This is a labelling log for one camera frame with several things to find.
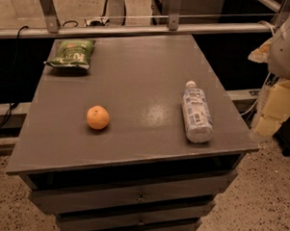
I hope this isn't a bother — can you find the black cable on left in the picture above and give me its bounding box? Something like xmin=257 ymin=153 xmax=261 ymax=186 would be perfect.
xmin=0 ymin=24 xmax=29 ymax=135

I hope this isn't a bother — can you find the middle metal bracket post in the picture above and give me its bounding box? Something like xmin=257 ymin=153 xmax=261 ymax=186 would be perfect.
xmin=168 ymin=0 xmax=181 ymax=31

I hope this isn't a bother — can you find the horizontal metal rail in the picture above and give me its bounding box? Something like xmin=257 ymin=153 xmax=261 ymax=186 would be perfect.
xmin=0 ymin=11 xmax=278 ymax=52

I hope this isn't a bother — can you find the green snack bag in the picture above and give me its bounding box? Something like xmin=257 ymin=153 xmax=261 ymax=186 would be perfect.
xmin=45 ymin=38 xmax=95 ymax=69

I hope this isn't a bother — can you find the white cable on right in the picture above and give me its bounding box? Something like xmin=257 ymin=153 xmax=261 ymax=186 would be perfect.
xmin=240 ymin=70 xmax=273 ymax=118

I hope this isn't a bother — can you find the left metal bracket post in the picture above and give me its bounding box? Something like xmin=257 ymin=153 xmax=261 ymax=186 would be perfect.
xmin=40 ymin=0 xmax=61 ymax=34

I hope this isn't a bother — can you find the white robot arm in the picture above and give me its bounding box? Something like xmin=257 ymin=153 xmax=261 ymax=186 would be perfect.
xmin=268 ymin=16 xmax=290 ymax=80

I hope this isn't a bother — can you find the metal bracket post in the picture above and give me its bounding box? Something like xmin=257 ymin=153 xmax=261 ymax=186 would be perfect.
xmin=168 ymin=0 xmax=181 ymax=31
xmin=40 ymin=0 xmax=61 ymax=34

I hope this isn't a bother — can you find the clear plastic water bottle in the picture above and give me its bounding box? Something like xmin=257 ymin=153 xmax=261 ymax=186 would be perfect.
xmin=182 ymin=81 xmax=214 ymax=143

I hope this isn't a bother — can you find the grey drawer cabinet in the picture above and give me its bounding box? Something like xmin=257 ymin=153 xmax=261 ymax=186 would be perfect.
xmin=7 ymin=36 xmax=257 ymax=231

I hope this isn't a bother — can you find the orange fruit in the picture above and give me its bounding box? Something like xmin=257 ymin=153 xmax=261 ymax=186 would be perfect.
xmin=86 ymin=106 xmax=110 ymax=130

